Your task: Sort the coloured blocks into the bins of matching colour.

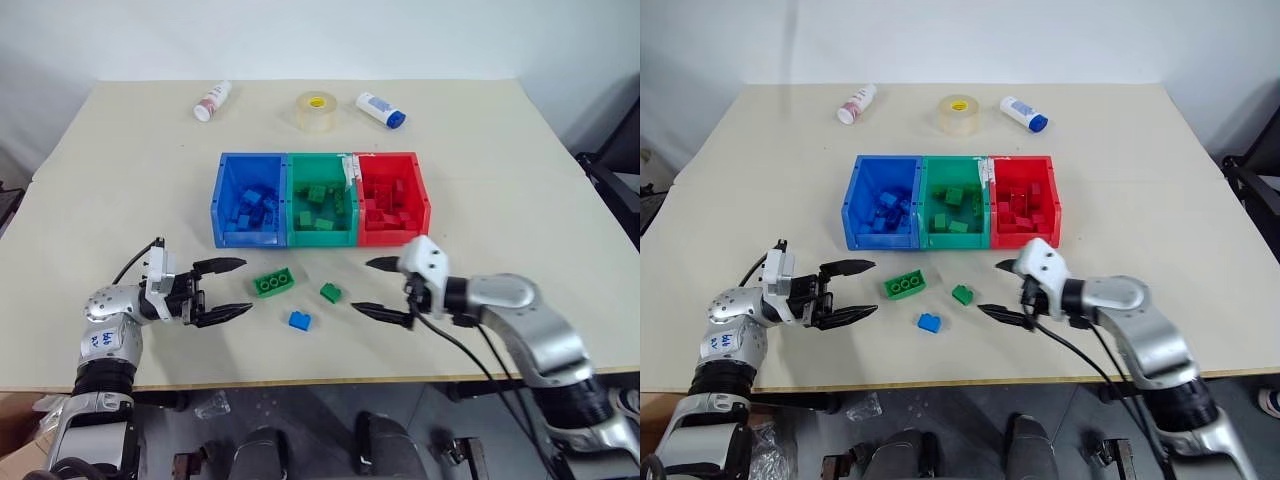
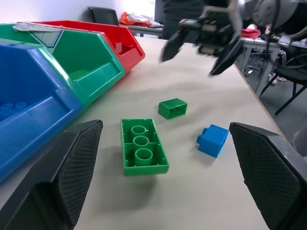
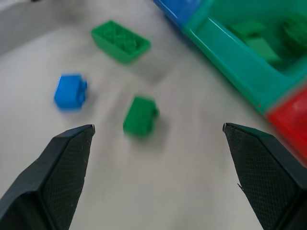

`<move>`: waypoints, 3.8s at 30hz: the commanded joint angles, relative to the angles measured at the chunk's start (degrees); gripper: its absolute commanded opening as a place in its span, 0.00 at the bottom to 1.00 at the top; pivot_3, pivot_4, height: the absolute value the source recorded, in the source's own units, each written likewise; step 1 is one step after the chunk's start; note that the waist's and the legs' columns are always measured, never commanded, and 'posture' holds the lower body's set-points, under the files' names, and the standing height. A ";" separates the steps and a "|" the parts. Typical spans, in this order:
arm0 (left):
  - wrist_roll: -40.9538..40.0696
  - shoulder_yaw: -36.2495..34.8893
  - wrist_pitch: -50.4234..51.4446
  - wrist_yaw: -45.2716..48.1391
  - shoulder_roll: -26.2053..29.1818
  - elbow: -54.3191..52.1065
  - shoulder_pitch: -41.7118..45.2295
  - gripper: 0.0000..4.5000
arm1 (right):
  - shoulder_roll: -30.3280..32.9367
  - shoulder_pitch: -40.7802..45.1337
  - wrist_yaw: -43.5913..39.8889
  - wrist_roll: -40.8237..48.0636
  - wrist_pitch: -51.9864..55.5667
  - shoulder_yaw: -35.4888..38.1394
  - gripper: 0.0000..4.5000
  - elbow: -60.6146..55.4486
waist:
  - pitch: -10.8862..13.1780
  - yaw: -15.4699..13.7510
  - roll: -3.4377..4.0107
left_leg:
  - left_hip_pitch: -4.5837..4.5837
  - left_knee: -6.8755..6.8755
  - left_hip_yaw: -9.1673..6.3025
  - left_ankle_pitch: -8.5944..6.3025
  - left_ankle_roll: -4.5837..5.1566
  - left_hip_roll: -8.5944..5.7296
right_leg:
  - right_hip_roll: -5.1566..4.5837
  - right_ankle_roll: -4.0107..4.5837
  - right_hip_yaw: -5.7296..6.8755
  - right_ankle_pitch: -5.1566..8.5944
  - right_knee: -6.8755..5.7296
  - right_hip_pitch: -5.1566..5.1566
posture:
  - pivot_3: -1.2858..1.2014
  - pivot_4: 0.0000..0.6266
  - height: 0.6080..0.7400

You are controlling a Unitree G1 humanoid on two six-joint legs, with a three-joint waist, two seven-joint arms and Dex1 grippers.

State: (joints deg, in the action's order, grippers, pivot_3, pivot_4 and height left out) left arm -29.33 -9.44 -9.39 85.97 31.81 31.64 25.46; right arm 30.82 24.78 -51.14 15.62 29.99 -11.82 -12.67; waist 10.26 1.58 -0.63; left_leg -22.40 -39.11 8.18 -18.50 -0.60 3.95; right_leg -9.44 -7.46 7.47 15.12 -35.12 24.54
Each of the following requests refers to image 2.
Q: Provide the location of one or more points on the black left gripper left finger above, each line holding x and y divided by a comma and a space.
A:
72, 167

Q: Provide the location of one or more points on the black office chair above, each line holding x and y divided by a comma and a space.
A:
105, 15

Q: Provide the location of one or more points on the orange cloth pile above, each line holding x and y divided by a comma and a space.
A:
134, 19

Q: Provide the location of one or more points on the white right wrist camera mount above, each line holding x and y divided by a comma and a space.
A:
236, 14

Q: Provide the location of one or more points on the large green building block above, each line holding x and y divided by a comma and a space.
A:
144, 155

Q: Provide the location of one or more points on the small blue building block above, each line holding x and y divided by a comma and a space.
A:
213, 141

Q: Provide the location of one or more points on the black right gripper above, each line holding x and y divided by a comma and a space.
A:
213, 33

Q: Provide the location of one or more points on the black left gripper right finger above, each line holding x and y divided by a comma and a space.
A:
268, 172

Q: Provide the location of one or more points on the red building block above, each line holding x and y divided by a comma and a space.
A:
123, 49

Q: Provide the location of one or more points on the grey side desk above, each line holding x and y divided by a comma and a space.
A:
256, 48

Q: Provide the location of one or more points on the flat green building block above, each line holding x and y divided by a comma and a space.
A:
78, 73

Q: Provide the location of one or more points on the green plastic bin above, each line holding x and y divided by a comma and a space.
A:
79, 50

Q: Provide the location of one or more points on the small green building block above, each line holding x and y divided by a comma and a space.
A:
171, 106

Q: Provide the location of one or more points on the person in dark clothes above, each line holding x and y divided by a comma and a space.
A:
180, 14

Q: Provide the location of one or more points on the blue plastic bin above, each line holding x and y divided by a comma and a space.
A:
26, 72

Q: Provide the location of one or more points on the black metal-legged chair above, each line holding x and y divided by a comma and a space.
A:
292, 72

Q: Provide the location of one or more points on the blue studded building block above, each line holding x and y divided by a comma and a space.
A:
9, 110

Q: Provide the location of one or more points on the grey background table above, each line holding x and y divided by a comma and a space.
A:
144, 28

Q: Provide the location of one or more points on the red plastic bin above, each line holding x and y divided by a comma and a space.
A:
115, 33

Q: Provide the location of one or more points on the red round object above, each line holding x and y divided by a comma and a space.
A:
250, 32

